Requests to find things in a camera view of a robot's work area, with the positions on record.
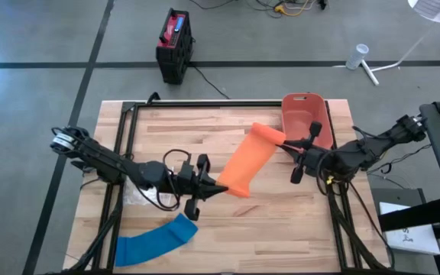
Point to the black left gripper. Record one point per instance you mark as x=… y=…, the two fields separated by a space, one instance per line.
x=201 y=183

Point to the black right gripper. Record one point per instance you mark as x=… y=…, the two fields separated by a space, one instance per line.
x=307 y=156

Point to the orange elastic bandage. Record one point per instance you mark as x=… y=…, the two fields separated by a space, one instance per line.
x=250 y=160

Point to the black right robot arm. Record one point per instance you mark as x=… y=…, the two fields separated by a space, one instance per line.
x=373 y=145

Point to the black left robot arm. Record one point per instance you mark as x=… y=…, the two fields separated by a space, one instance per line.
x=101 y=156

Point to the blue elastic bandage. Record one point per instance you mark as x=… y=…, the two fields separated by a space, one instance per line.
x=155 y=242

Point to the orange plastic bin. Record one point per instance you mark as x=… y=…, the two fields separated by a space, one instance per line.
x=300 y=114

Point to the clear plastic bag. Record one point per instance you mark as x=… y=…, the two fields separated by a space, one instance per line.
x=140 y=198

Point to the white floor stand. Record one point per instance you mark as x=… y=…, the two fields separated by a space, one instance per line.
x=369 y=72

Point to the red and black battery box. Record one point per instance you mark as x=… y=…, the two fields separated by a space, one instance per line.
x=174 y=57

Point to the white paper sheet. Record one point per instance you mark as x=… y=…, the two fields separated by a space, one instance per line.
x=407 y=240

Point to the black power plug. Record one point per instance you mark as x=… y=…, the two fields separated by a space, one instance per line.
x=322 y=4

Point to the white round object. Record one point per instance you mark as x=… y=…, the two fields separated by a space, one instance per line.
x=437 y=9

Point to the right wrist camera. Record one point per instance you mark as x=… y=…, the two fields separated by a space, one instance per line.
x=315 y=162

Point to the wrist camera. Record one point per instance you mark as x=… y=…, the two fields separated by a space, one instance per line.
x=315 y=162
x=185 y=175

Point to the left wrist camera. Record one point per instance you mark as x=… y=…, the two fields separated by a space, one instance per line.
x=185 y=175

